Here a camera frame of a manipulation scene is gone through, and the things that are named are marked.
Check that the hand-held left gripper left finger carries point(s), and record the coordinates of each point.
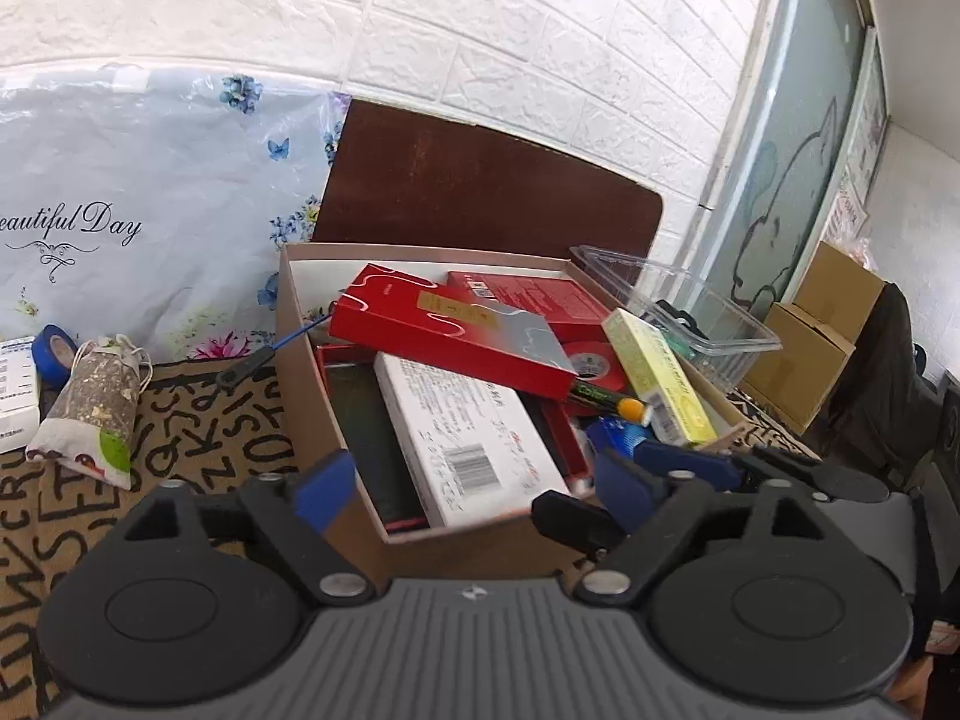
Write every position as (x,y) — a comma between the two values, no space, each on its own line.
(326,484)

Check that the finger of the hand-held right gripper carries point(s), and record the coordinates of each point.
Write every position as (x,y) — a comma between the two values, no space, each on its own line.
(690,460)
(570,521)

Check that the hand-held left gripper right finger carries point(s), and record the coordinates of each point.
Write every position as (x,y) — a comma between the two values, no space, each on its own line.
(622,484)

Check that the blue packet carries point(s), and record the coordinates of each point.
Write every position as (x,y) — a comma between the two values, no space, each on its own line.
(615,435)

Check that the tan cardboard box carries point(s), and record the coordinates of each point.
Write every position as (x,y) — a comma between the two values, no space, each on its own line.
(307,390)

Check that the orange and white box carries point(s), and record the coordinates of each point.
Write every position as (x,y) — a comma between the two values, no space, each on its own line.
(465,435)

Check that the red and grey gift box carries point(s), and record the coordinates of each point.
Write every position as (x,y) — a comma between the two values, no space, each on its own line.
(420,330)

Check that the black notebook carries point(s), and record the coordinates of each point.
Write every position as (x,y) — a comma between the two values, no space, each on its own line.
(367,435)

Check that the red box tray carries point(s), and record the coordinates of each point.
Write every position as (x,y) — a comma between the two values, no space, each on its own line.
(562,439)

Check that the yellow green box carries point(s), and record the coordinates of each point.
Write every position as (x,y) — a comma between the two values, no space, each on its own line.
(660,375)

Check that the orange-tipped marker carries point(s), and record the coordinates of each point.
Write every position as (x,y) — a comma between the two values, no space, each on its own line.
(600,396)

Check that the letter print tablecloth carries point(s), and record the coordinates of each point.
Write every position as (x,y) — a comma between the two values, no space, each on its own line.
(210,442)

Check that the red tape roll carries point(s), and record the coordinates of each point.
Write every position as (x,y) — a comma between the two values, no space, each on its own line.
(611,360)

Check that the large brown carton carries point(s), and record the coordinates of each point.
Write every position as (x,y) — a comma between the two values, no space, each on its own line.
(795,367)

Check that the dark jacket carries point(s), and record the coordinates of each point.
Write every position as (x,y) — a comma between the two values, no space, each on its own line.
(877,390)

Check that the clear plastic container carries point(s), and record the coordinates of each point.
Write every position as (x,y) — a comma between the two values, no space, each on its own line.
(720,315)

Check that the plain red box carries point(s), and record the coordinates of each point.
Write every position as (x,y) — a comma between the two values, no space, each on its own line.
(540,300)

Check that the small brown carton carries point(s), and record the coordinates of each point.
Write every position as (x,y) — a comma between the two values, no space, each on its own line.
(836,285)

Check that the herb sachet bag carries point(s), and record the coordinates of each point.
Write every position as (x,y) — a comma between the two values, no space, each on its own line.
(90,405)

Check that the blue tape roll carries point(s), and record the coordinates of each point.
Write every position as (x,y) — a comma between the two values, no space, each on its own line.
(45,360)

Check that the white printed carton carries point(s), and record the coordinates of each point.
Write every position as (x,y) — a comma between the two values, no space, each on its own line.
(15,397)

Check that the dark brown board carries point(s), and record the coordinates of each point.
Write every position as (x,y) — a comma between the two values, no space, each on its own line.
(487,180)

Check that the glass window with cartoon decal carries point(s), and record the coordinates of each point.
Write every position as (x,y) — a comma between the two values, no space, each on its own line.
(795,127)

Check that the floral print plastic bag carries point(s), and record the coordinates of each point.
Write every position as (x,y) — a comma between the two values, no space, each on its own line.
(150,165)

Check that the paper wall notice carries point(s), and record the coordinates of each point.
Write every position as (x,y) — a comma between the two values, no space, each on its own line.
(851,202)

